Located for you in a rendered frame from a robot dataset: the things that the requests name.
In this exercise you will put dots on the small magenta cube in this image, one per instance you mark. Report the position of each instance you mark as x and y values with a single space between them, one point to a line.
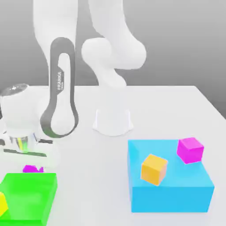
189 151
29 169

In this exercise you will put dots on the small orange cube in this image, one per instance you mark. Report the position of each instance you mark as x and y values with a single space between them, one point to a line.
153 170

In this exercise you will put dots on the small yellow cube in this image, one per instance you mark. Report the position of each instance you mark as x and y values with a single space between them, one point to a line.
2 204

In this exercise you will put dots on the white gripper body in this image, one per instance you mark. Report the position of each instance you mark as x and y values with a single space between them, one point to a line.
26 158

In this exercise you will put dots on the large green box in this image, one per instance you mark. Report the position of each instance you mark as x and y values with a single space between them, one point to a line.
30 196

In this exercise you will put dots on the large blue box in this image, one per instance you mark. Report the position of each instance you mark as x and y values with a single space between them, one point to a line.
169 198

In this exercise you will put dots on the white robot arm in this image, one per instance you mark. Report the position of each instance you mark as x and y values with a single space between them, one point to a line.
109 58

